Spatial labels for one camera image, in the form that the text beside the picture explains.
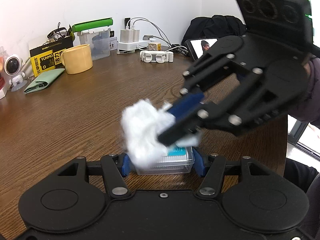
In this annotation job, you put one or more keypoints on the black bag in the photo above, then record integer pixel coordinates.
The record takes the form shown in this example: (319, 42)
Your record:
(217, 26)

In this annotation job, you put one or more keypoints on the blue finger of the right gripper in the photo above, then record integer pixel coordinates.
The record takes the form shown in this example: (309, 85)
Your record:
(185, 105)
(177, 129)

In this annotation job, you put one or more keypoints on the yellow black cardboard box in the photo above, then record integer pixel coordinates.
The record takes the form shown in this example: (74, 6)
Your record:
(48, 56)

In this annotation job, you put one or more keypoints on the smartphone with lit screen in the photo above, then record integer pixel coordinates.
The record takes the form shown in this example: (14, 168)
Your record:
(197, 47)

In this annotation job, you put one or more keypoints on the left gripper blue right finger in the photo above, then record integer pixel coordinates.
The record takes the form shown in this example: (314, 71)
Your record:
(200, 162)

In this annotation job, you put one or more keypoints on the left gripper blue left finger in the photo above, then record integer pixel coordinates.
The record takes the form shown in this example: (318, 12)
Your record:
(124, 164)

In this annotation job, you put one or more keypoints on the clear dental floss box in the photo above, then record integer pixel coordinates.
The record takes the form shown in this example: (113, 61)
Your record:
(179, 160)

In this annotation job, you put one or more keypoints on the green folded cloth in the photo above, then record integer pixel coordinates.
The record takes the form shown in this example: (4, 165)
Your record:
(43, 80)

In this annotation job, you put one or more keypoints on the black camera with green light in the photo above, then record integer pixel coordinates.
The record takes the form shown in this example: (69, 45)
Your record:
(287, 21)

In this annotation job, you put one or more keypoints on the white power strip with chargers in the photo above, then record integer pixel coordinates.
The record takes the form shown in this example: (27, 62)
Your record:
(129, 39)

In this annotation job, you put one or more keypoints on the white plastic bracket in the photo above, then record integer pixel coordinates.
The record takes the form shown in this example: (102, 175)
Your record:
(156, 56)

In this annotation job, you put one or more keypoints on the white red box stack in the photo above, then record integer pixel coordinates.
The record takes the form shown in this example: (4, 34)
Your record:
(4, 81)

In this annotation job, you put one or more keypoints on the white astronaut robot toy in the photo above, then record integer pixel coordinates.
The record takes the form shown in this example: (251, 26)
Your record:
(13, 68)

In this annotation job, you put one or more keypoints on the white tissue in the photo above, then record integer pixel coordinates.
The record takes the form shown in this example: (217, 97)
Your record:
(141, 124)

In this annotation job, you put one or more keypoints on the small yellow white cube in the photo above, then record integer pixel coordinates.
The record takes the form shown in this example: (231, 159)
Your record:
(154, 46)

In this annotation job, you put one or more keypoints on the green handled clear container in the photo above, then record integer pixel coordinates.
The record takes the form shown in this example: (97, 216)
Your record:
(96, 34)

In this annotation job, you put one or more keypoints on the yellow ceramic mug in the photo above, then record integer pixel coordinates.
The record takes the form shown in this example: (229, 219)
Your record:
(77, 59)

